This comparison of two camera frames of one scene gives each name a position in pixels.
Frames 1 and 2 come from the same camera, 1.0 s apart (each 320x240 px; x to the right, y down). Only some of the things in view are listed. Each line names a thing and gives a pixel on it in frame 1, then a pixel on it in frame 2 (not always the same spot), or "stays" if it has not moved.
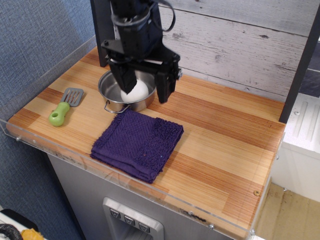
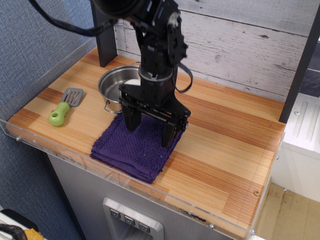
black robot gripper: [139, 41] to [158, 99]
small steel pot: [111, 91] stays
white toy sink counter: [297, 166] stays
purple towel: [136, 145] stays
